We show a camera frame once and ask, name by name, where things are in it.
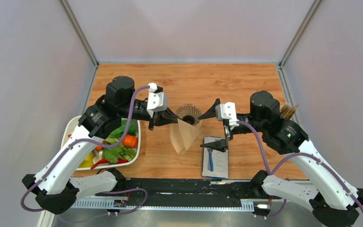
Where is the glass ribbed coffee dripper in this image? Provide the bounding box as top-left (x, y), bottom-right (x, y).
top-left (176, 104), bottom-right (202, 126)

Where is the brown paper coffee filter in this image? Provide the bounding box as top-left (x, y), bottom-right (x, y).
top-left (170, 119), bottom-right (202, 156)

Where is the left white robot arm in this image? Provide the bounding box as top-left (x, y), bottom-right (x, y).
top-left (22, 76), bottom-right (176, 214)

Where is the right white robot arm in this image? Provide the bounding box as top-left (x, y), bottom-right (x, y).
top-left (200, 90), bottom-right (363, 227)

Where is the orange coffee filter box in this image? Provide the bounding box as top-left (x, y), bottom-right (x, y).
top-left (280, 103), bottom-right (299, 120)

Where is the razor retail package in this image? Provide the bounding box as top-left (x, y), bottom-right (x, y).
top-left (202, 136), bottom-right (229, 179)

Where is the orange toy pumpkin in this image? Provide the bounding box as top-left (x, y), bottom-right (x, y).
top-left (122, 135), bottom-right (139, 148)

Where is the white vegetable tray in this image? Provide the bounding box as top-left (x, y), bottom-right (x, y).
top-left (61, 116), bottom-right (141, 171)

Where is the green bok choy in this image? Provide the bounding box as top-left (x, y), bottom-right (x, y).
top-left (108, 120), bottom-right (138, 138)

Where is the red chili pepper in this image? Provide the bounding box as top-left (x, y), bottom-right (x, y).
top-left (90, 158), bottom-right (128, 170)

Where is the green leafy vegetable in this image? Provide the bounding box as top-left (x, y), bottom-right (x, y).
top-left (102, 145), bottom-right (137, 164)

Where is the orange toy carrot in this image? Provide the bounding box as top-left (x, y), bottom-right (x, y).
top-left (95, 144), bottom-right (104, 152)

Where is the yellow toy cabbage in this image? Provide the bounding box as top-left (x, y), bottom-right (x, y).
top-left (78, 152), bottom-right (95, 168)

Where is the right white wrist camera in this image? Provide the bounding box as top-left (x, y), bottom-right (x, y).
top-left (215, 102), bottom-right (239, 128)

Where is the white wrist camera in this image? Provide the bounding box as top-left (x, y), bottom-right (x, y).
top-left (147, 83), bottom-right (168, 118)
top-left (215, 102), bottom-right (239, 128)

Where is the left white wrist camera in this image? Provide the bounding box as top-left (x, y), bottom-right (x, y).
top-left (147, 83), bottom-right (168, 118)

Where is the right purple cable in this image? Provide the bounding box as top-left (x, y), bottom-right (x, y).
top-left (236, 120), bottom-right (363, 227)

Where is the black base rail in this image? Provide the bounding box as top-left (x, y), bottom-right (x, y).
top-left (103, 168), bottom-right (271, 210)

